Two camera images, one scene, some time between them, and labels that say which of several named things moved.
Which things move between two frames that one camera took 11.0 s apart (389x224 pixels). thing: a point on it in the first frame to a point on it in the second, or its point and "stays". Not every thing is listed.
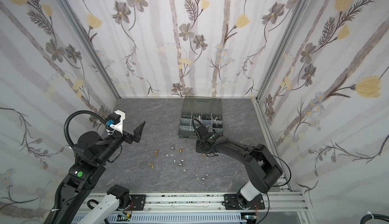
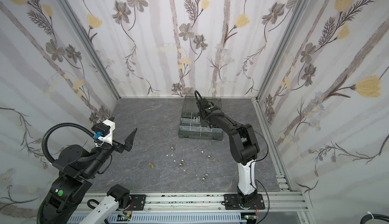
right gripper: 207,138 to 203,110
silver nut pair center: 180,165 stays
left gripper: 129,139 to 128,141
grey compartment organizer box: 207,110 stays
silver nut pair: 206,176 stays
